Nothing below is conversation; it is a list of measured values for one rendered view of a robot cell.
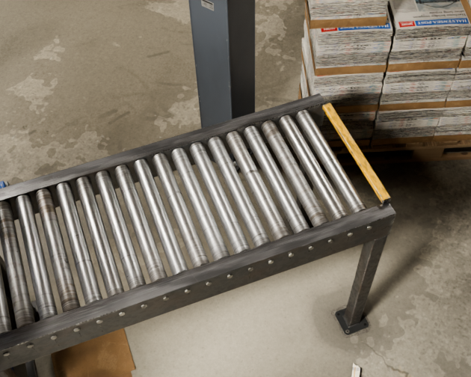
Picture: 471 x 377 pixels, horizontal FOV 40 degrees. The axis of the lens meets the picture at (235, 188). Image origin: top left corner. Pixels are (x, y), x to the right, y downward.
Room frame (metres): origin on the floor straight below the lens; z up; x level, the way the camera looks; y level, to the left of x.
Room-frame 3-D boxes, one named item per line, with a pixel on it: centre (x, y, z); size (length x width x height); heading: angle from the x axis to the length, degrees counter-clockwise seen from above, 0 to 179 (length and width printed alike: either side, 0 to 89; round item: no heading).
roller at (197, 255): (1.13, 0.18, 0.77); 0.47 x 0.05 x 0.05; 19
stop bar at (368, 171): (1.31, -0.40, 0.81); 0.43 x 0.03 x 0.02; 19
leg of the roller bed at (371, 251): (1.08, -0.45, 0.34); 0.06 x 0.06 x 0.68; 19
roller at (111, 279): (1.04, 0.42, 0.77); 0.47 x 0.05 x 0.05; 19
